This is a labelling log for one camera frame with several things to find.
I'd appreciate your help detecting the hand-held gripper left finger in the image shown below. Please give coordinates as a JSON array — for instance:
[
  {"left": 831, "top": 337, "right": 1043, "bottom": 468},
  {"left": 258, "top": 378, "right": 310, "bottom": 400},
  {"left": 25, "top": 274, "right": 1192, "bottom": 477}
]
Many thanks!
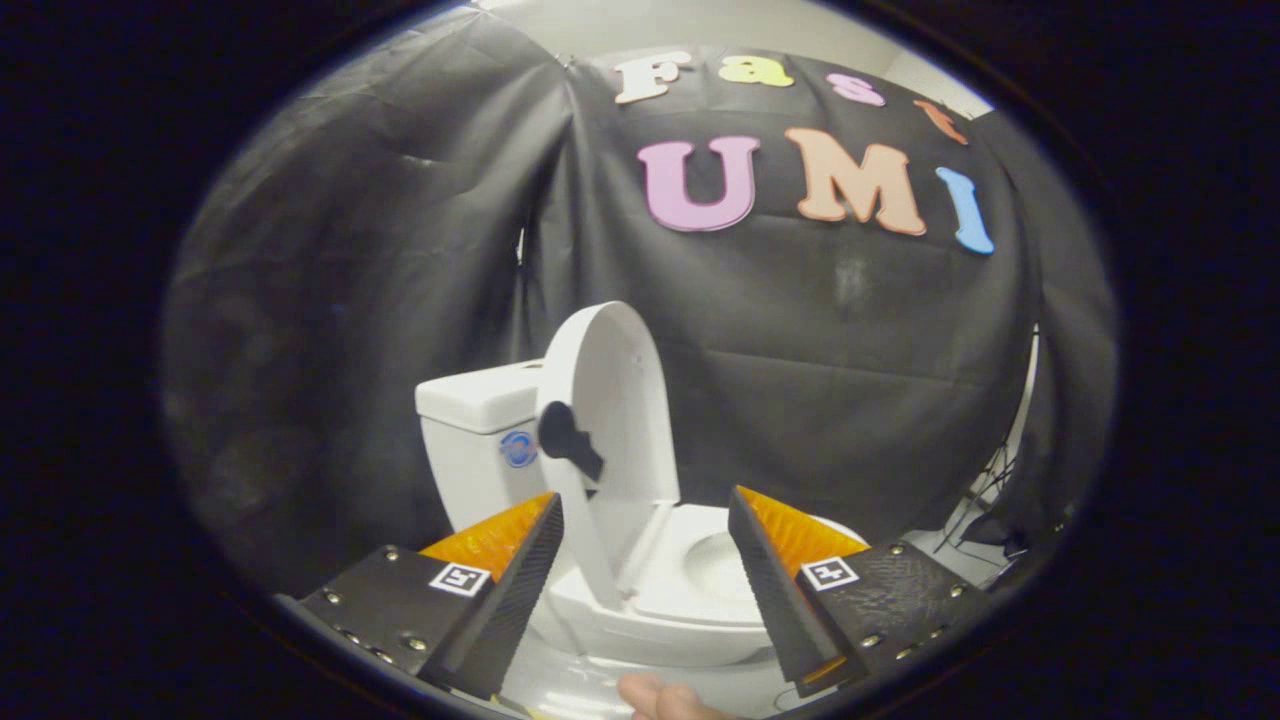
[{"left": 272, "top": 490, "right": 566, "bottom": 701}]

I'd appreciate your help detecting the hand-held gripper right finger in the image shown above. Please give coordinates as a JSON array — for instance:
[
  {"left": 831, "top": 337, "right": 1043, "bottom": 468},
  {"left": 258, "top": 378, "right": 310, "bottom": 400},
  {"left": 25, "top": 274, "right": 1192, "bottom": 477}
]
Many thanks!
[{"left": 727, "top": 485, "right": 1001, "bottom": 698}]

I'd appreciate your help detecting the white toilet lid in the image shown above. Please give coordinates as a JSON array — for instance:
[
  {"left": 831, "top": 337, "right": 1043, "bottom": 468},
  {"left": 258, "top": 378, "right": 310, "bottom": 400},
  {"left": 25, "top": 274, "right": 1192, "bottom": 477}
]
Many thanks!
[{"left": 535, "top": 302, "right": 683, "bottom": 611}]

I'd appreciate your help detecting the white ceramic toilet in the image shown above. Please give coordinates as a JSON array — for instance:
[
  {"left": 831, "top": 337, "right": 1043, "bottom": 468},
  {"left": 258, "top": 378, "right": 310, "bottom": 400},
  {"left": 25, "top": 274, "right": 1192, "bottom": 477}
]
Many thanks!
[{"left": 415, "top": 360, "right": 871, "bottom": 669}]

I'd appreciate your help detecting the black tripod light stand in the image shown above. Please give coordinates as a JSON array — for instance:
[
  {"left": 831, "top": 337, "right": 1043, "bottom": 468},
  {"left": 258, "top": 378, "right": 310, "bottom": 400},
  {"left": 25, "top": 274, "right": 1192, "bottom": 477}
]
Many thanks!
[{"left": 945, "top": 440, "right": 1026, "bottom": 549}]

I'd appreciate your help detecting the black backdrop cloth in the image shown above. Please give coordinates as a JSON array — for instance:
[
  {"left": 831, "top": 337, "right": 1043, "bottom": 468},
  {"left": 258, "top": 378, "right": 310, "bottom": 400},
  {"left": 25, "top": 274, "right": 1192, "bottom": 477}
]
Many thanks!
[{"left": 160, "top": 8, "right": 1119, "bottom": 601}]

